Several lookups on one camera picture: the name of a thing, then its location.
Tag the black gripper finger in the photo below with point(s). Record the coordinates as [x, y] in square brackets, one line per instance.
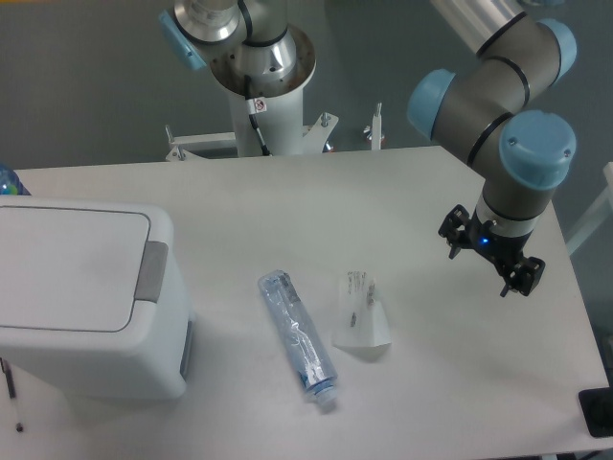
[522, 277]
[455, 230]

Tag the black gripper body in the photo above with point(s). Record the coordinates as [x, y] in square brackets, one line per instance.
[499, 240]

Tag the white trash can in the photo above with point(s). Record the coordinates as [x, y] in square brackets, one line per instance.
[92, 298]

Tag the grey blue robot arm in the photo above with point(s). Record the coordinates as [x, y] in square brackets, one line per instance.
[483, 119]

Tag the clear plastic wrapper bag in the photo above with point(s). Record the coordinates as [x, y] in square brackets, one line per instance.
[361, 321]

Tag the black device at table corner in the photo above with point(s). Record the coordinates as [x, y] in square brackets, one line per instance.
[596, 406]

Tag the crushed clear plastic bottle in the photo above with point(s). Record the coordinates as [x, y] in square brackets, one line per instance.
[304, 348]

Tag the blue bottle at left edge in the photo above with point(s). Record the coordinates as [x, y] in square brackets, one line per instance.
[10, 183]

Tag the black pen on table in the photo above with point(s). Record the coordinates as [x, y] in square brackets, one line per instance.
[7, 372]

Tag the white frame at right edge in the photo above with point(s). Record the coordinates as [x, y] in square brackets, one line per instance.
[594, 216]

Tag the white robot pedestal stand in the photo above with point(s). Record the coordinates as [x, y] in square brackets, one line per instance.
[264, 87]

